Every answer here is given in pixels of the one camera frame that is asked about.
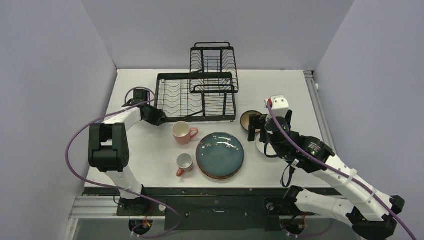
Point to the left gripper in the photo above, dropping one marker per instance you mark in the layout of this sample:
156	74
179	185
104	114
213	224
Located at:
157	120

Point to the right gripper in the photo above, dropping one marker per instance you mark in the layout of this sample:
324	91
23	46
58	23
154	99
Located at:
253	124

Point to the dark blue plate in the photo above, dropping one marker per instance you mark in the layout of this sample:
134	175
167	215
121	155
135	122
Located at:
219	154

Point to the small orange mug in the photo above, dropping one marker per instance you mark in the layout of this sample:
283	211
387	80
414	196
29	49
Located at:
184	163

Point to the black wire dish rack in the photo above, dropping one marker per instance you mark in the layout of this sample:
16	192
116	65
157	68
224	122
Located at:
207	92

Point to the red teal plate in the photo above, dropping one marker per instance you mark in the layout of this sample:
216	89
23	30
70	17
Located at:
220	178

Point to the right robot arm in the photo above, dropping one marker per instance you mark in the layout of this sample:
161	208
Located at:
370	213

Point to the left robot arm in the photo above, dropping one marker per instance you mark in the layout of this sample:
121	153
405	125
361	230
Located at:
109	153

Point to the brown black bowl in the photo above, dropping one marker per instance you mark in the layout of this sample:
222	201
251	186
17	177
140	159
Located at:
245	118

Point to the white bowl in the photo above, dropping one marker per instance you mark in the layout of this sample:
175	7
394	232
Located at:
261	146

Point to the large pink mug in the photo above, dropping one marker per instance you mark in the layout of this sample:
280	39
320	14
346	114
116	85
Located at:
183	133

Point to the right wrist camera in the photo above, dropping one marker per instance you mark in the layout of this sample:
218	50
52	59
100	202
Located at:
279	105

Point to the aluminium rail right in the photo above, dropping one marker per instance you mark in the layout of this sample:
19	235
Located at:
313	89

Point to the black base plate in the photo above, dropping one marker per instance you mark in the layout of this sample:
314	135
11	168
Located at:
209	209

